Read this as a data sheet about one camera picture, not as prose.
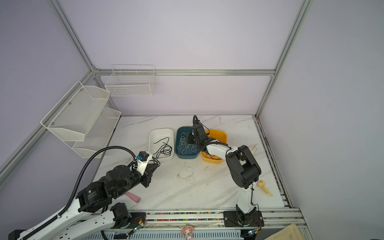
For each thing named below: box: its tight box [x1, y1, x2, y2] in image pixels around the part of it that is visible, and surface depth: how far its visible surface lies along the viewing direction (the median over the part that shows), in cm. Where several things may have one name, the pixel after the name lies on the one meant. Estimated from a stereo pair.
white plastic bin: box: [148, 128, 174, 159], surface depth 103 cm
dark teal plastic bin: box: [175, 126, 200, 160], surface depth 103 cm
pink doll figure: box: [181, 224, 195, 240], surface depth 70 cm
